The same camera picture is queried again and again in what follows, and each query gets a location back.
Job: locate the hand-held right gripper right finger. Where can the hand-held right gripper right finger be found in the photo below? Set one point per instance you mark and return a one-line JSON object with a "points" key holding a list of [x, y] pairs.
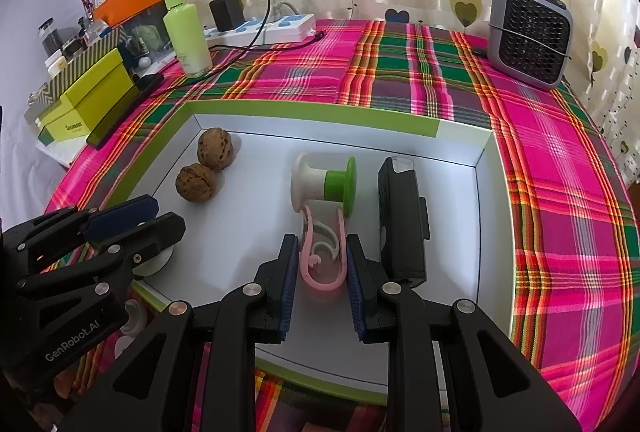
{"points": [[356, 294]]}

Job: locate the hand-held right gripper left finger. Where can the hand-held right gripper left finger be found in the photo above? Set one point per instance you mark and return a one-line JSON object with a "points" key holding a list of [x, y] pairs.
{"points": [[288, 284]]}

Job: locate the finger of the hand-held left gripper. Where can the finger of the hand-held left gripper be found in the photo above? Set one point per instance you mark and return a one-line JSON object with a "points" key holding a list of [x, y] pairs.
{"points": [[160, 234], [125, 214]]}

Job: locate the pink hook clip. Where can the pink hook clip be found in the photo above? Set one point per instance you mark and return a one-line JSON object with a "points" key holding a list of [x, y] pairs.
{"points": [[320, 284]]}

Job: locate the green white cardboard box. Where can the green white cardboard box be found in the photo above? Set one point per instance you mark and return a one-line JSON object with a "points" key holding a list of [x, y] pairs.
{"points": [[260, 232]]}

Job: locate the brown walnut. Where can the brown walnut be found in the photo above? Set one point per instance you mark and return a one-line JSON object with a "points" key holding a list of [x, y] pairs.
{"points": [[196, 183], [216, 149]]}

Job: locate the black rectangular device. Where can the black rectangular device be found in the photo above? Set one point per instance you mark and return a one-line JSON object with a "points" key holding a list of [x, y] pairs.
{"points": [[402, 232]]}

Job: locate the green white spool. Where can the green white spool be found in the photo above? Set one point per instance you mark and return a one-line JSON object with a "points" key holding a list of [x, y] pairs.
{"points": [[332, 182]]}

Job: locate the black smartphone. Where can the black smartphone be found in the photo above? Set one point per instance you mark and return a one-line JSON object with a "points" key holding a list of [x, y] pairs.
{"points": [[125, 111]]}

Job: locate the yellow-green cardboard box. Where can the yellow-green cardboard box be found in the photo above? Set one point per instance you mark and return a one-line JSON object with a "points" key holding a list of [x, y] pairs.
{"points": [[95, 91]]}

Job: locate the small white ball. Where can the small white ball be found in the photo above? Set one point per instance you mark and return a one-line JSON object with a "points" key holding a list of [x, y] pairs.
{"points": [[145, 61]]}

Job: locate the striped green white box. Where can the striped green white box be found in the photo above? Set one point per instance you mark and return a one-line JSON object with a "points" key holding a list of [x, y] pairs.
{"points": [[85, 61]]}

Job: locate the light green bottle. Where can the light green bottle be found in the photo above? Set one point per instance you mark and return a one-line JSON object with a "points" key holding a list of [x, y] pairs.
{"points": [[187, 36]]}

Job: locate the black-lid glass jar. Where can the black-lid glass jar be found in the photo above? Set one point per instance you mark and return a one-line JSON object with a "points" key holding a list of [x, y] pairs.
{"points": [[50, 36]]}

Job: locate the pink green plaid tablecloth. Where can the pink green plaid tablecloth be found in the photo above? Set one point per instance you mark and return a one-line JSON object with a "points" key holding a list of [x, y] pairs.
{"points": [[550, 212]]}

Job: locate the black charger adapter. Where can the black charger adapter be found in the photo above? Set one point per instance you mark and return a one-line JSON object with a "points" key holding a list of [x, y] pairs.
{"points": [[226, 13]]}

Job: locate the white blue power strip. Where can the white blue power strip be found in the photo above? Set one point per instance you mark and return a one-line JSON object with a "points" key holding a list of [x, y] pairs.
{"points": [[285, 27]]}

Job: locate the grey fan heater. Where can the grey fan heater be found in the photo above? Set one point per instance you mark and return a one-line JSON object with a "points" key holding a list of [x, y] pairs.
{"points": [[532, 34]]}

